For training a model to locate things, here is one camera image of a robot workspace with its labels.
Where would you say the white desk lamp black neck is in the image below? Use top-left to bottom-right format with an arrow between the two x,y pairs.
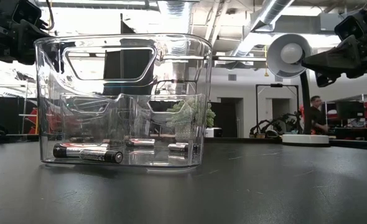
266,33 -> 330,144

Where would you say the person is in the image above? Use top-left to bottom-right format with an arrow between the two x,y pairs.
309,95 -> 329,134

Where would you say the ceiling light strip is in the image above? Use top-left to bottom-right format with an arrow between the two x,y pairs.
213,55 -> 267,62

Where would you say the green plant in white pot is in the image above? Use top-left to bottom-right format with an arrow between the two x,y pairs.
166,98 -> 216,143

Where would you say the white box device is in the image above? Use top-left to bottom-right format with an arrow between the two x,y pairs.
205,127 -> 223,138

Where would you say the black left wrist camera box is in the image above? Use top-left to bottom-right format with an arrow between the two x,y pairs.
11,0 -> 43,26

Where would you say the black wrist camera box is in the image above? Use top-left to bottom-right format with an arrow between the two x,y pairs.
11,0 -> 43,26
334,14 -> 365,41

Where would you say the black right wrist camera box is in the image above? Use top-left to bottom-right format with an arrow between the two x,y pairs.
334,14 -> 365,41

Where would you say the black camera cable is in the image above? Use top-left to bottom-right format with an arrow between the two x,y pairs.
44,0 -> 55,32

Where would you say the black metal station frame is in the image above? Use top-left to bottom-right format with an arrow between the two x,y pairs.
255,83 -> 299,131

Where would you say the yellow hanging cord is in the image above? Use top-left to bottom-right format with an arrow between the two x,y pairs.
34,107 -> 40,135

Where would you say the silver ceiling duct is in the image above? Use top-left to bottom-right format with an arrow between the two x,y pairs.
233,0 -> 296,68

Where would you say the corrugated silver duct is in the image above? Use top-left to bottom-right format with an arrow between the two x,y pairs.
164,0 -> 193,35

